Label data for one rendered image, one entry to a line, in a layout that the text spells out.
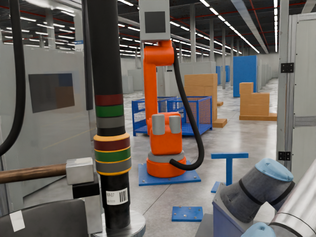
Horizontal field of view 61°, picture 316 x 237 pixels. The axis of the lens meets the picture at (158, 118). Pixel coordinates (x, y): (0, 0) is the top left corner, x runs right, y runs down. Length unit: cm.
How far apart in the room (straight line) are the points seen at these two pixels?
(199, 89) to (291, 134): 635
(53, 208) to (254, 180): 71
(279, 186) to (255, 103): 855
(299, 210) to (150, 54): 387
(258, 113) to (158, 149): 583
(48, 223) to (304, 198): 44
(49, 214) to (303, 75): 186
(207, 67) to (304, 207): 1040
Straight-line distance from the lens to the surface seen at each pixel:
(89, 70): 34
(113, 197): 34
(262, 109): 954
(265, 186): 103
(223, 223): 107
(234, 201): 106
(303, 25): 212
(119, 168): 32
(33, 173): 34
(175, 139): 424
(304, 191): 56
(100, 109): 31
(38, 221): 52
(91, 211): 34
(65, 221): 52
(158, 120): 408
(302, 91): 211
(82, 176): 33
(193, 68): 1100
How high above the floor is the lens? 165
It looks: 9 degrees down
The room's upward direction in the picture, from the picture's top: 3 degrees counter-clockwise
